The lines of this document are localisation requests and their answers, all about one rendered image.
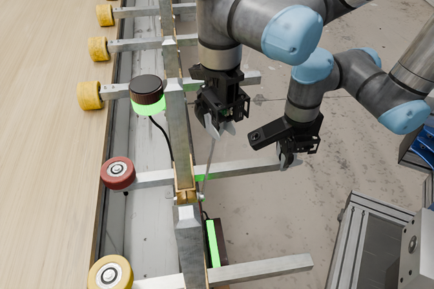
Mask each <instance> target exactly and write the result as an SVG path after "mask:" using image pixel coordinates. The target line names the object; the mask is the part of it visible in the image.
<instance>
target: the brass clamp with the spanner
mask: <svg viewBox="0 0 434 289"><path fill-rule="evenodd" d="M190 160H191V173H192V186H193V187H191V188H182V189H178V182H177V177H176V169H175V165H174V161H173V166H174V182H175V190H176V197H174V202H175V203H177V205H179V204H187V202H188V203H197V202H198V200H197V194H196V183H195V178H194V168H193V163H192V154H190Z"/></svg>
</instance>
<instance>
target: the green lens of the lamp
mask: <svg viewBox="0 0 434 289"><path fill-rule="evenodd" d="M131 101H132V100H131ZM132 106H133V109H134V111H135V112H136V113H138V114H140V115H154V114H157V113H159V112H160V111H162V110H163V109H164V108H165V98H164V95H163V97H162V98H161V100H160V101H158V102H157V103H155V104H153V105H147V106H143V105H138V104H136V103H135V102H133V101H132Z"/></svg>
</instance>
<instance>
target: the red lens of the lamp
mask: <svg viewBox="0 0 434 289"><path fill-rule="evenodd" d="M143 75H152V74H143ZM155 76H156V75H155ZM136 77H138V76H136ZM136 77H135V78H136ZM156 77H158V76H156ZM158 78H159V79H160V80H161V78H160V77H158ZM133 79H134V78H133ZM131 81H132V79H131V80H130V82H131ZM130 82H129V84H130ZM129 84H128V89H129V94H130V98H131V99H132V101H133V102H135V103H136V104H139V105H151V104H154V103H156V102H158V101H159V100H160V99H161V98H162V97H163V95H164V93H163V82H162V80H161V86H160V87H159V88H158V90H156V91H155V92H153V93H149V94H137V93H135V92H132V91H131V90H130V88H129V87H130V85H129Z"/></svg>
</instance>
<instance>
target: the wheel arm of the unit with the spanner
mask: <svg viewBox="0 0 434 289"><path fill-rule="evenodd" d="M280 165H281V163H280V160H279V158H278V156H277V155H274V156H268V157H259V158H253V159H243V160H237V161H228V162H222V163H213V164H211V165H210V168H209V174H208V178H207V180H211V179H220V178H226V177H235V176H240V175H249V174H259V173H264V172H273V171H279V170H280ZM206 166H207V165H206V164H203V165H198V166H193V168H194V178H195V182H196V181H203V179H204V175H205V170H206ZM172 184H175V182H174V169H167V170H157V171H151V172H142V173H137V174H136V178H135V180H134V182H133V183H132V184H131V185H130V186H128V187H126V188H124V189H122V190H113V192H114V193H118V192H128V191H133V190H138V189H143V188H152V187H158V186H167V185H172Z"/></svg>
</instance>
